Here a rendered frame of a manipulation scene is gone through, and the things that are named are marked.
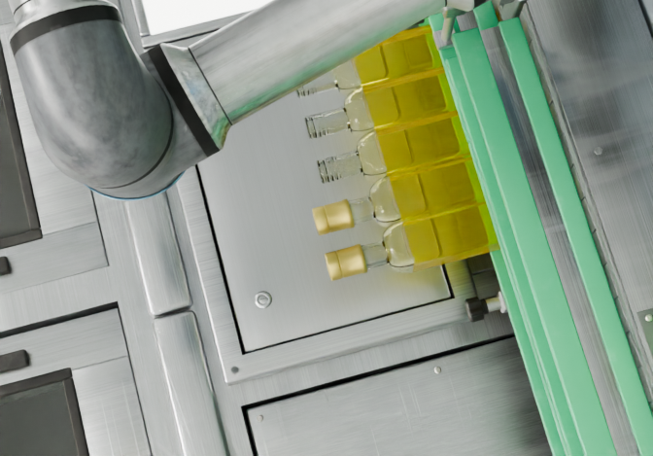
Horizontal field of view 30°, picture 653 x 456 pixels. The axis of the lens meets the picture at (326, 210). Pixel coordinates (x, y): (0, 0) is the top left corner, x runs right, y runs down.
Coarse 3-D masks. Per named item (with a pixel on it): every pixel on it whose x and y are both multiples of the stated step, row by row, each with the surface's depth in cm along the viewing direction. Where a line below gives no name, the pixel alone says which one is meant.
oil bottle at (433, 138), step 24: (432, 120) 146; (456, 120) 146; (360, 144) 146; (384, 144) 145; (408, 144) 145; (432, 144) 145; (456, 144) 145; (360, 168) 146; (384, 168) 144; (408, 168) 146
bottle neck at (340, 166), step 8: (352, 152) 147; (320, 160) 147; (328, 160) 146; (336, 160) 146; (344, 160) 146; (352, 160) 146; (320, 168) 146; (328, 168) 146; (336, 168) 146; (344, 168) 146; (352, 168) 146; (320, 176) 148; (328, 176) 146; (336, 176) 146; (344, 176) 147
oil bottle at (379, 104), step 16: (384, 80) 148; (400, 80) 147; (416, 80) 147; (432, 80) 147; (352, 96) 147; (368, 96) 147; (384, 96) 147; (400, 96) 147; (416, 96) 147; (432, 96) 147; (448, 96) 147; (352, 112) 147; (368, 112) 146; (384, 112) 146; (400, 112) 146; (416, 112) 146; (432, 112) 147; (352, 128) 147; (368, 128) 146
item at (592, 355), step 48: (480, 48) 137; (528, 48) 137; (480, 96) 135; (528, 96) 135; (528, 144) 134; (528, 192) 132; (576, 192) 132; (528, 240) 131; (576, 240) 131; (576, 288) 130; (576, 336) 128; (624, 336) 128; (576, 384) 127; (624, 384) 127; (576, 432) 126; (624, 432) 126
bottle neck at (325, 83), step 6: (330, 72) 149; (318, 78) 149; (324, 78) 149; (330, 78) 149; (312, 84) 149; (318, 84) 149; (324, 84) 149; (330, 84) 149; (300, 90) 149; (306, 90) 149; (312, 90) 150; (318, 90) 150; (324, 90) 150; (300, 96) 150
